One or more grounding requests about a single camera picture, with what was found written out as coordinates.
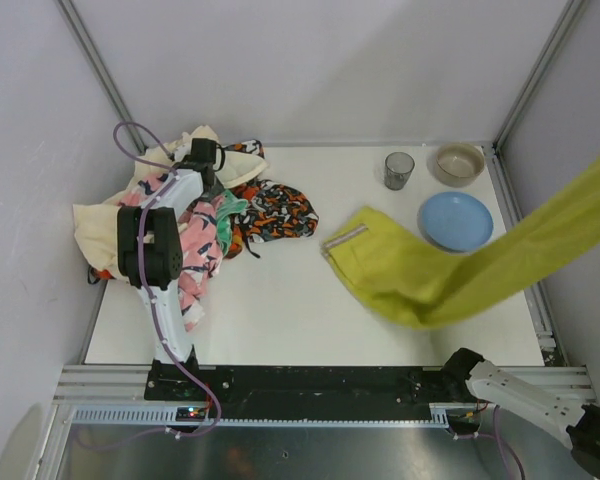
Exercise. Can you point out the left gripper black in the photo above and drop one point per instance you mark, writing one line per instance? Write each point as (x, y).
(212, 181)

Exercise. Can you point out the mint green cloth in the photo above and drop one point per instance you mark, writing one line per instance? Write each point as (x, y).
(227, 205)

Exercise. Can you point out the grey cable duct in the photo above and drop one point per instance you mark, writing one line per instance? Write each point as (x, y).
(433, 415)

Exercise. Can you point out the pink patterned cloth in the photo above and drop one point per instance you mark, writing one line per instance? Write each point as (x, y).
(202, 256)

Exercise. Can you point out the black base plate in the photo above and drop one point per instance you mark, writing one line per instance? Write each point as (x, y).
(327, 389)

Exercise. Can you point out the yellow green cloth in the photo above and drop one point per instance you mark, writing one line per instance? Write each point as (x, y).
(409, 282)

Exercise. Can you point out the dark glass cup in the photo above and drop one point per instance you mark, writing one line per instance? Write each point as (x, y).
(398, 167)

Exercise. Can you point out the light blue plate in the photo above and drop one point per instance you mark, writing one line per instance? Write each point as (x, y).
(455, 221)

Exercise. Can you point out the beige ceramic bowl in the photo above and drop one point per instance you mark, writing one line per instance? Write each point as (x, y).
(458, 165)

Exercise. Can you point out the cream yellow cloth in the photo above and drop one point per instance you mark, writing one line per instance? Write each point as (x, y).
(95, 226)

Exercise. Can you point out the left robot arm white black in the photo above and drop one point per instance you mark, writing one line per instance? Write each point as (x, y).
(150, 251)

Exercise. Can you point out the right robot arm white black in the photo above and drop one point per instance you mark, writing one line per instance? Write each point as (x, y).
(576, 425)

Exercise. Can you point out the orange black patterned cloth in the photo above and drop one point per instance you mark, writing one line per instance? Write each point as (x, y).
(275, 211)

